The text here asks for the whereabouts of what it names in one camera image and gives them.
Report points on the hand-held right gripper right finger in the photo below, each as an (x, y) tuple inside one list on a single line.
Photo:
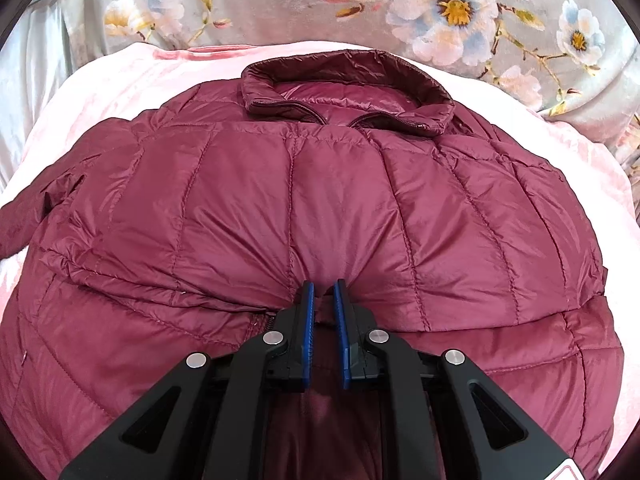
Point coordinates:
[(341, 320)]

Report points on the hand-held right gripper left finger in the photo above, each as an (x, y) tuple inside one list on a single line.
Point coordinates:
[(309, 320)]

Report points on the maroon quilted puffer jacket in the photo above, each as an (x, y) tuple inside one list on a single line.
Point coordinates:
[(350, 200)]

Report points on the pink plush blanket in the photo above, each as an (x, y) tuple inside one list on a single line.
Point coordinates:
[(125, 85)]

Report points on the grey floral bed cover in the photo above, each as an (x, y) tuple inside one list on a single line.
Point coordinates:
[(280, 5)]

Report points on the silver satin sheet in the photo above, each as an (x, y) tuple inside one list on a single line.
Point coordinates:
[(30, 70)]

